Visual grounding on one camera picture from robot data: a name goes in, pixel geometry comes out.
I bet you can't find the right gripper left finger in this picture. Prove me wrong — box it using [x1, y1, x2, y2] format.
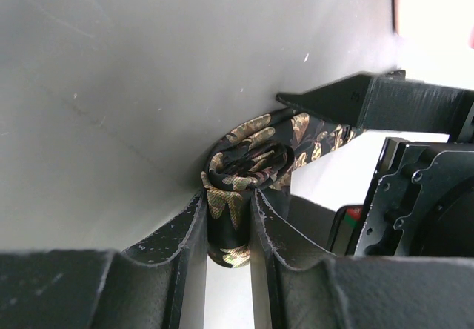
[1, 193, 207, 328]

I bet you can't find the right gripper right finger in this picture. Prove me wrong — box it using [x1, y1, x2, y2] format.
[250, 190, 473, 328]

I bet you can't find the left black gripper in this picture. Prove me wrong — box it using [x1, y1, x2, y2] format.
[276, 73, 473, 258]

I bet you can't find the black gold floral tie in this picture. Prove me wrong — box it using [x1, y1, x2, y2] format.
[201, 108, 364, 268]

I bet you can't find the dark grey table mat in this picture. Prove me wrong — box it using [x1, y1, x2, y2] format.
[1, 0, 398, 250]

